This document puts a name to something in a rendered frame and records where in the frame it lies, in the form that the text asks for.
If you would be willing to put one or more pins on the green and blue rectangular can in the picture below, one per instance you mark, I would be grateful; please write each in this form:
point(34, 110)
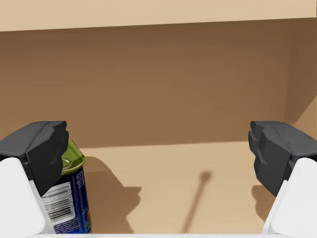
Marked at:
point(70, 198)

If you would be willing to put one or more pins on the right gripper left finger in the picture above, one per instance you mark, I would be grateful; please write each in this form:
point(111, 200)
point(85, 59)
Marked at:
point(37, 153)

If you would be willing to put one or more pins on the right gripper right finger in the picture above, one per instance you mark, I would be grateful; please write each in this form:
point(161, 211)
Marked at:
point(280, 153)

